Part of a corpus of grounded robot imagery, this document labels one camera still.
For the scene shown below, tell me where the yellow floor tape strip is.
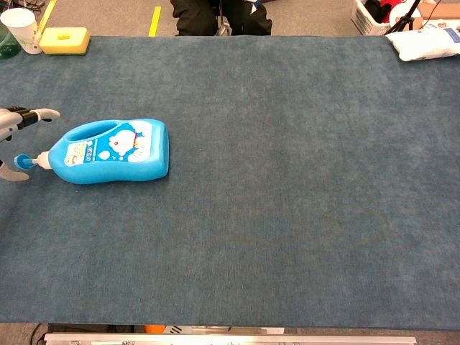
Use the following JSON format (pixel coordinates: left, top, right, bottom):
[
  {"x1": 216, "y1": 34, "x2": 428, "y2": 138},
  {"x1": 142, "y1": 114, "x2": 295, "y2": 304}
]
[
  {"x1": 37, "y1": 0, "x2": 58, "y2": 33},
  {"x1": 148, "y1": 6, "x2": 162, "y2": 37}
]

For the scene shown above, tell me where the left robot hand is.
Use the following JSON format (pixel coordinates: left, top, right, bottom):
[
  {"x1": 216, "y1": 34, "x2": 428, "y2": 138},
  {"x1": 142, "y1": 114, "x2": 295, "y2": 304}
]
[{"x1": 0, "y1": 106, "x2": 61, "y2": 183}]

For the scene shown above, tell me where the yellow sponge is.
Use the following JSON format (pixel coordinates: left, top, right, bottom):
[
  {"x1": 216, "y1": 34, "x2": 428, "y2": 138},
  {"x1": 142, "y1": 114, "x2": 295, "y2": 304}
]
[{"x1": 38, "y1": 27, "x2": 91, "y2": 56}]

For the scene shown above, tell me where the white pillow bag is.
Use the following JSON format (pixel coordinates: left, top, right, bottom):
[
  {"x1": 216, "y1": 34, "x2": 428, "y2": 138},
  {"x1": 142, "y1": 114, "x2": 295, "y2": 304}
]
[{"x1": 385, "y1": 18, "x2": 460, "y2": 62}]

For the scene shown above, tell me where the aluminium rail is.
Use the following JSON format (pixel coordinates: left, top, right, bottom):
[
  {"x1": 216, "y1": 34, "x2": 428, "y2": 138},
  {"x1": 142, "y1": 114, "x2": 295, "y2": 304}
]
[{"x1": 42, "y1": 332, "x2": 418, "y2": 345}]

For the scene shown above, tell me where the blue detergent bottle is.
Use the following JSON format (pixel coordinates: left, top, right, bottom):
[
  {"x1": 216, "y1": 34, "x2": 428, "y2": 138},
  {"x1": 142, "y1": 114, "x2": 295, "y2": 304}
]
[{"x1": 14, "y1": 118, "x2": 170, "y2": 185}]

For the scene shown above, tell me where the white plastic basket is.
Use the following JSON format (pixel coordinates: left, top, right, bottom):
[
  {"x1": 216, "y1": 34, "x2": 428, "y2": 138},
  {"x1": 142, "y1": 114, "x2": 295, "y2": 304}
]
[{"x1": 351, "y1": 0, "x2": 396, "y2": 36}]

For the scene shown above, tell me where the black tripod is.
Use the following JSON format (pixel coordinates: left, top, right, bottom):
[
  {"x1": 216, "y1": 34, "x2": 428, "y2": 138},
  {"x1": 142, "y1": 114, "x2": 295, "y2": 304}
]
[{"x1": 386, "y1": 0, "x2": 423, "y2": 36}]

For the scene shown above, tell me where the cardboard box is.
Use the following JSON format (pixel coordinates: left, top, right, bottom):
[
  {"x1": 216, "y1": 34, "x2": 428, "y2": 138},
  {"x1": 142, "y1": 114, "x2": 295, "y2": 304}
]
[{"x1": 418, "y1": 2, "x2": 460, "y2": 21}]

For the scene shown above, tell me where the white paper cup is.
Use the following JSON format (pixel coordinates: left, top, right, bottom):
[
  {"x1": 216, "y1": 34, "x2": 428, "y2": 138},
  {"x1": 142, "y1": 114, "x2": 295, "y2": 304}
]
[{"x1": 0, "y1": 7, "x2": 43, "y2": 55}]

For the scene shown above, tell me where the person in black trousers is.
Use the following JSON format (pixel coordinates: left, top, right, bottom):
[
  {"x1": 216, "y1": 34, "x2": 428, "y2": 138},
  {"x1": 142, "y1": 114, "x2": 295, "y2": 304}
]
[{"x1": 170, "y1": 0, "x2": 273, "y2": 37}]

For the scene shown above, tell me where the black floor cable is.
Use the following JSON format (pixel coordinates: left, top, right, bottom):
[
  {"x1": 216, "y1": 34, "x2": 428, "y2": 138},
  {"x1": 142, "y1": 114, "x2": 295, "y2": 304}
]
[{"x1": 30, "y1": 323, "x2": 47, "y2": 345}]

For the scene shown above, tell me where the green glass bottle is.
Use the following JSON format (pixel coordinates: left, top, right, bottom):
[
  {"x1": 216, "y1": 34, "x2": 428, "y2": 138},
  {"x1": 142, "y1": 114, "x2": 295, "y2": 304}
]
[{"x1": 0, "y1": 24, "x2": 19, "y2": 60}]

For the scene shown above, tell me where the blue table cloth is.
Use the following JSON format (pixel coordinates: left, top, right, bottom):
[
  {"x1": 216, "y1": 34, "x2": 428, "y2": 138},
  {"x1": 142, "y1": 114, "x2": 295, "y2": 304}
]
[{"x1": 0, "y1": 35, "x2": 460, "y2": 328}]

